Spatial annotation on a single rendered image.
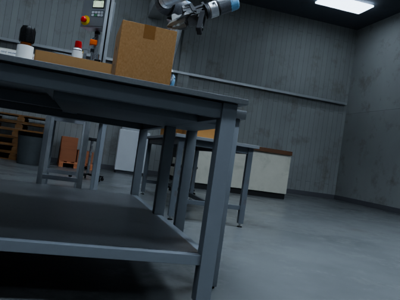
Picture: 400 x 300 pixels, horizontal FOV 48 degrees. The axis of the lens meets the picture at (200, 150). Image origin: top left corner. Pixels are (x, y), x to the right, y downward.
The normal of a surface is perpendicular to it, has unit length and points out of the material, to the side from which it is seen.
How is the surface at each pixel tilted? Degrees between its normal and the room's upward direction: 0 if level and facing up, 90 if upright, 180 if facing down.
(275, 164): 90
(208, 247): 90
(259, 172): 90
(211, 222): 90
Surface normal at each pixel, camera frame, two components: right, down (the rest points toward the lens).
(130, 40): 0.27, 0.02
